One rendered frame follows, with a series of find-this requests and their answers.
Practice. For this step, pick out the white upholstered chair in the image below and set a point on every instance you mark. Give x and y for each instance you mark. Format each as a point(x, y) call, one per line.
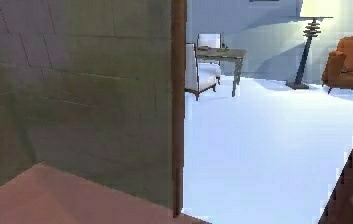
point(197, 75)
point(209, 40)

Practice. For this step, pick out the grey wooden table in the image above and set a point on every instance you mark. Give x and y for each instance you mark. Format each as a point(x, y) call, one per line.
point(222, 54)

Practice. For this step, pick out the small green object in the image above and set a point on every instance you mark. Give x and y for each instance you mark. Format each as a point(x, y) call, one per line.
point(222, 50)

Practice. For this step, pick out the dark floor lamp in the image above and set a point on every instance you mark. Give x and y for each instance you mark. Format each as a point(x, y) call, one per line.
point(304, 56)

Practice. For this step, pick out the small dark remote control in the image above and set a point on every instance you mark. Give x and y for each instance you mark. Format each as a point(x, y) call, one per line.
point(344, 71)

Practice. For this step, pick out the orange sofa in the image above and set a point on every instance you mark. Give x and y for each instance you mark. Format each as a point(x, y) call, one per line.
point(349, 66)

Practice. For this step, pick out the brown wooden door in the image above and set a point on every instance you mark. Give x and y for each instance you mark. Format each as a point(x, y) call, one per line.
point(350, 186)

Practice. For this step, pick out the framed wall picture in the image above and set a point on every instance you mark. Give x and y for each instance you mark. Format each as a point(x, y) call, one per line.
point(264, 0)

